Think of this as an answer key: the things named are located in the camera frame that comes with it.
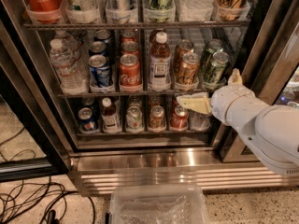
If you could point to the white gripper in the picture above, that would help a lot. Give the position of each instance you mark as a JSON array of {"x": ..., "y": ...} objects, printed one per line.
[{"x": 224, "y": 102}]

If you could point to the orange can shelf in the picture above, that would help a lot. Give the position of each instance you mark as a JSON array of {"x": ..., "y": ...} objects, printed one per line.
[
  {"x": 182, "y": 47},
  {"x": 156, "y": 118},
  {"x": 231, "y": 9},
  {"x": 188, "y": 68}
]

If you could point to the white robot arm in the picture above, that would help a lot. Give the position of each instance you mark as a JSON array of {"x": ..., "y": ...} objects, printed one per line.
[{"x": 269, "y": 131}]

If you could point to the front green can middle shelf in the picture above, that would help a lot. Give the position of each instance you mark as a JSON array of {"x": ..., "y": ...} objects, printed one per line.
[{"x": 216, "y": 67}]

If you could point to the rear green can middle shelf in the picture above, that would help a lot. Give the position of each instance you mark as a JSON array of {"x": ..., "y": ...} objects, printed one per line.
[{"x": 212, "y": 46}]

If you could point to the red can bottom shelf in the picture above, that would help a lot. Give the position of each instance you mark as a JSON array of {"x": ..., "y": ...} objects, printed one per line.
[{"x": 179, "y": 118}]

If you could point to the iced tea bottle middle shelf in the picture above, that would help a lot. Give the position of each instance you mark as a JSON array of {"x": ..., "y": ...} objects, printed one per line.
[{"x": 159, "y": 62}]

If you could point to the orange can bottom shelf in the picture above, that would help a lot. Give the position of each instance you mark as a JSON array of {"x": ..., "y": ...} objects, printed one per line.
[{"x": 156, "y": 118}]

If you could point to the green white can bottom shelf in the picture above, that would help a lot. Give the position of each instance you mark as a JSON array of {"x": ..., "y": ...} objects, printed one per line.
[{"x": 134, "y": 119}]

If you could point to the front red cola can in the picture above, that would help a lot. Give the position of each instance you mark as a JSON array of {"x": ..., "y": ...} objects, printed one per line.
[{"x": 130, "y": 71}]

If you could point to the orange can top shelf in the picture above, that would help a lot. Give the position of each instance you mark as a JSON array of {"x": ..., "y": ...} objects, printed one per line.
[{"x": 231, "y": 9}]

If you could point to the rear red cola can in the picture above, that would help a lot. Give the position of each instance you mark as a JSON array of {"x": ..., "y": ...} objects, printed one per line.
[{"x": 128, "y": 35}]

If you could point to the tea bottle bottom shelf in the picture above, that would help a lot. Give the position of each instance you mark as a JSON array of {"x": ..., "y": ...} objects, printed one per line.
[{"x": 110, "y": 116}]

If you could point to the front blue pepsi can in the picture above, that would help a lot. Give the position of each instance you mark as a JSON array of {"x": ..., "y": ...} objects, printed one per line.
[{"x": 100, "y": 70}]

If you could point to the stainless steel fridge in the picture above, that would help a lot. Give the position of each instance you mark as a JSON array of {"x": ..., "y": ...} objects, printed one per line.
[{"x": 98, "y": 163}]

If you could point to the rear blue pepsi can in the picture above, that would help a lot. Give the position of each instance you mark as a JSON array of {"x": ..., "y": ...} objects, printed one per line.
[{"x": 103, "y": 35}]

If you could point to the blue silver can top shelf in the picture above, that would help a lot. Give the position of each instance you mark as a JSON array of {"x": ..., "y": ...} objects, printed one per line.
[{"x": 121, "y": 11}]

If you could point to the blue pepsi can bottom shelf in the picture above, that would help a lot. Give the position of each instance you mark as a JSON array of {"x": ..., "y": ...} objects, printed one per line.
[{"x": 87, "y": 120}]

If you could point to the front water bottle middle shelf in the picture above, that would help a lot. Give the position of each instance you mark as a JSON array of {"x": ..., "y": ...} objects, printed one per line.
[{"x": 64, "y": 63}]

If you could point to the rear water bottle middle shelf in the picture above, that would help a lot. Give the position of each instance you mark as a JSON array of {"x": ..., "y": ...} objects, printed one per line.
[{"x": 68, "y": 40}]

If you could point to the white green can top shelf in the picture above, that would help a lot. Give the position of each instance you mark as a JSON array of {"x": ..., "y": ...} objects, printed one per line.
[{"x": 83, "y": 11}]

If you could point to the clear plastic bin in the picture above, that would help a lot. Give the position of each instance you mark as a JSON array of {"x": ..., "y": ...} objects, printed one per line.
[{"x": 158, "y": 204}]

